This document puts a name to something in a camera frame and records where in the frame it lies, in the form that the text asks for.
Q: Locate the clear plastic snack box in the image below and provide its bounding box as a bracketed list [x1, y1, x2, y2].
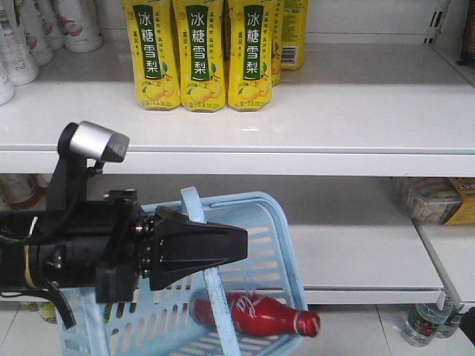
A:
[390, 177, 462, 225]

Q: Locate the red coke aluminium bottle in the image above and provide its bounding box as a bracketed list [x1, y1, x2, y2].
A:
[189, 289, 322, 339]

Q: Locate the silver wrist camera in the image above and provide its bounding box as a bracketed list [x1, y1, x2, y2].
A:
[57, 121, 130, 162]

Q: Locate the yellow pear drink bottle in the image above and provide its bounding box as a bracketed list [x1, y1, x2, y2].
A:
[122, 1, 181, 111]
[228, 0, 276, 111]
[281, 0, 309, 70]
[172, 1, 226, 112]

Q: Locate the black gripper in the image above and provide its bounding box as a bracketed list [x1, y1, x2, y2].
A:
[36, 189, 248, 303]

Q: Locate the clear water bottle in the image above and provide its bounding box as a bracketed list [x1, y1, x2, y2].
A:
[402, 303, 452, 347]

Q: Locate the yellow snack box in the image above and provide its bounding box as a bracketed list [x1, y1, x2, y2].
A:
[445, 177, 474, 225]

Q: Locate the light blue plastic basket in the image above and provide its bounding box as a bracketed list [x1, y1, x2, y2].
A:
[59, 187, 307, 355]

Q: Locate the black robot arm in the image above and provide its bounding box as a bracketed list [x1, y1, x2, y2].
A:
[1, 168, 248, 328]

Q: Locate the white lychee drink bottle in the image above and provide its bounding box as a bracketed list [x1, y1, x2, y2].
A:
[53, 0, 102, 53]

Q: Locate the white shelf unit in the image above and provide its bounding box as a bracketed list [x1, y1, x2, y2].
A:
[1, 1, 474, 304]

